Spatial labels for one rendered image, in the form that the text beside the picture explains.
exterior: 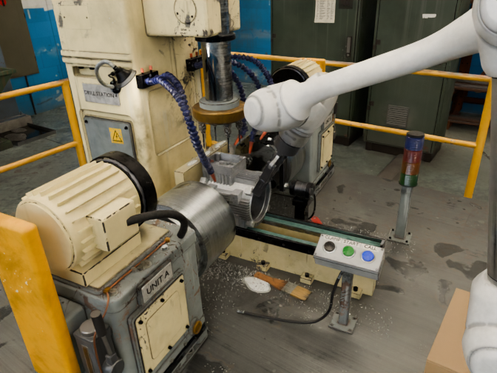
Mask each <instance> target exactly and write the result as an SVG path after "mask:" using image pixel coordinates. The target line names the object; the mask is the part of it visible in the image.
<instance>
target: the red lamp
mask: <svg viewBox="0 0 497 373"><path fill-rule="evenodd" d="M422 150H423V149H422ZM422 150H420V151H410V150H408V149H405V148H404V153H403V159H402V160H403V161H405V162H408V163H411V164H417V163H419V162H420V161H421V158H422Z"/></svg>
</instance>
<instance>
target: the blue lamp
mask: <svg viewBox="0 0 497 373"><path fill-rule="evenodd" d="M424 141H425V137H423V138H411V137H408V136H407V135H406V139H405V149H408V150H410V151H420V150H422V149H423V146H424Z"/></svg>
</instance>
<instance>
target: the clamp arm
mask: <svg viewBox="0 0 497 373"><path fill-rule="evenodd" d="M278 173H279V191H281V192H284V191H285V190H286V189H287V188H285V187H287V186H285V185H287V184H288V183H287V159H286V160H285V161H284V162H283V164H282V165H281V166H280V168H279V169H278Z"/></svg>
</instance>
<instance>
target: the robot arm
mask: <svg viewBox="0 0 497 373"><path fill-rule="evenodd" d="M476 53H479V56H480V61H481V67H482V69H483V71H484V72H485V74H486V75H487V76H489V77H492V92H491V123H490V185H489V216H488V248H487V269H485V270H484V271H483V272H481V273H480V274H478V275H477V276H476V277H475V278H474V279H473V282H472V285H471V289H470V300H469V305H468V310H467V319H466V323H465V326H466V329H465V331H464V334H463V337H462V341H461V344H462V350H463V354H464V359H465V361H466V364H467V367H468V369H469V370H470V372H471V373H497V0H474V1H473V8H472V9H471V10H469V11H467V12H466V13H465V14H464V15H462V16H460V17H459V18H457V19H456V20H455V21H453V22H452V23H450V24H449V25H447V26H446V27H444V28H442V29H441V30H439V31H438V32H436V33H434V34H432V35H431V36H428V37H426V38H424V39H422V40H420V41H417V42H414V43H412V44H409V45H407V46H404V47H401V48H399V49H396V50H392V51H390V52H388V53H384V54H381V55H379V56H376V57H373V58H369V59H367V60H364V61H361V62H359V63H356V64H352V65H350V66H348V67H344V68H342V69H339V70H335V71H333V72H331V73H327V74H324V73H315V74H314V75H312V76H311V77H310V78H308V79H307V80H306V81H305V82H303V83H300V82H298V81H295V80H292V79H291V80H287V81H284V82H281V83H278V84H273V85H270V86H267V87H266V88H262V89H258V90H256V91H255V92H253V93H252V94H251V95H250V96H249V97H248V98H247V99H246V102H245V105H244V116H245V118H246V120H247V122H248V123H249V125H250V126H251V127H253V128H255V129H256V130H259V131H263V132H279V135H278V136H277V138H276V140H275V142H274V145H275V147H276V149H277V151H274V153H273V155H272V157H271V160H270V161H268V162H267V165H266V168H265V169H264V170H263V173H262V175H260V176H259V177H258V178H259V181H258V182H257V184H256V186H255V187H254V189H253V190H252V192H253V193H254V194H255V195H256V196H257V197H260V196H261V195H262V193H263V191H264V190H265V188H266V187H267V185H268V183H269V182H270V181H273V178H272V176H274V175H275V173H276V172H277V170H278V169H279V168H280V166H281V165H282V164H283V162H284V161H285V160H286V159H287V158H288V156H289V157H292V156H295V155H296V154H297V152H298V151H299V149H300V147H304V146H305V145H306V143H307V142H308V140H309V138H310V137H311V136H312V135H313V134H314V131H315V130H316V129H317V128H318V127H320V126H321V125H322V123H323V122H324V121H325V120H326V118H327V117H328V116H329V114H330V112H331V111H332V109H333V108H334V105H335V103H336V101H337V98H338V95H341V94H343V93H348V92H350V91H354V90H358V89H361V88H363V87H368V86H371V85H374V84H378V83H381V82H383V81H388V80H391V79H394V78H398V77H401V76H404V75H408V74H411V73H414V72H418V71H420V70H424V69H427V68H429V67H433V66H436V65H438V64H442V63H445V62H447V61H452V60H454V59H457V58H461V57H465V56H470V55H473V54H476Z"/></svg>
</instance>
